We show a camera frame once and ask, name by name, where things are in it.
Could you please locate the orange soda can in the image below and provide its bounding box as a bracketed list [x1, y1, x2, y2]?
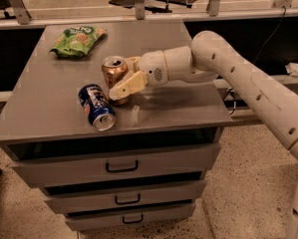
[101, 56, 132, 107]

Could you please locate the grey drawer cabinet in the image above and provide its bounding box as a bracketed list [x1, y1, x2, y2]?
[0, 22, 230, 231]

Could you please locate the black cable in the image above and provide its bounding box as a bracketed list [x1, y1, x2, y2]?
[222, 5, 287, 117]

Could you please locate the top drawer with black handle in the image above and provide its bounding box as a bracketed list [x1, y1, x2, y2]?
[13, 142, 220, 188]

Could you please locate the bottom drawer with black handle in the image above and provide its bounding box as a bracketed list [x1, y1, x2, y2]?
[66, 202, 195, 231]

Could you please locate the blue pepsi can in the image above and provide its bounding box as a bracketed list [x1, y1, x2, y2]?
[78, 84, 116, 131]

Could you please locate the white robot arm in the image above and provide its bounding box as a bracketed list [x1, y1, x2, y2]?
[109, 31, 298, 239]

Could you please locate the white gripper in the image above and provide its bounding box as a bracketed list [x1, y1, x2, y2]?
[109, 51, 168, 101]

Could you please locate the green chip bag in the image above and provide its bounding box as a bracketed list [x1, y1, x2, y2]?
[51, 26, 106, 58]

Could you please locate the drawer with black handle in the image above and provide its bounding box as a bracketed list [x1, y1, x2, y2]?
[66, 202, 195, 231]
[45, 179, 205, 214]
[13, 142, 220, 188]

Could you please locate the middle drawer with black handle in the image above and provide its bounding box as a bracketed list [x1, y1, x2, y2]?
[45, 179, 205, 214]

